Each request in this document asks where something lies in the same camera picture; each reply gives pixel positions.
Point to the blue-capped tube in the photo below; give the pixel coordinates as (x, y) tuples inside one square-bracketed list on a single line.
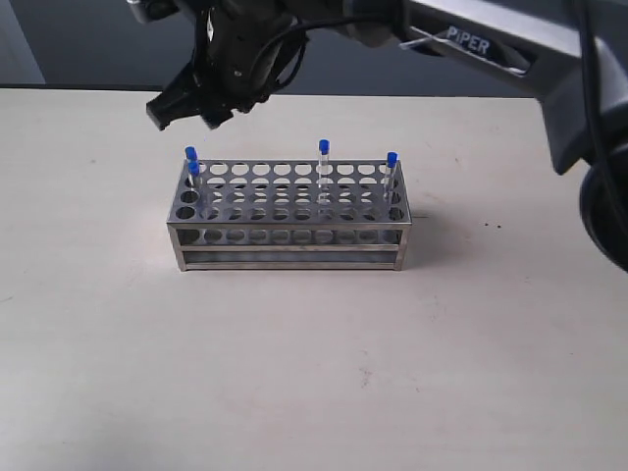
[(196, 184), (323, 171), (388, 182), (190, 154)]

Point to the steel test tube rack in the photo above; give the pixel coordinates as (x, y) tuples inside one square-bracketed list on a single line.
[(261, 215)]

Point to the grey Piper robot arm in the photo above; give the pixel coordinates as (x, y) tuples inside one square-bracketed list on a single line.
[(571, 56)]

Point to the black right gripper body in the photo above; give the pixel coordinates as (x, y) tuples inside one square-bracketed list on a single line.
[(236, 64)]

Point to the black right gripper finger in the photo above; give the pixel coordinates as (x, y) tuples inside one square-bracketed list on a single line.
[(178, 100), (214, 114)]

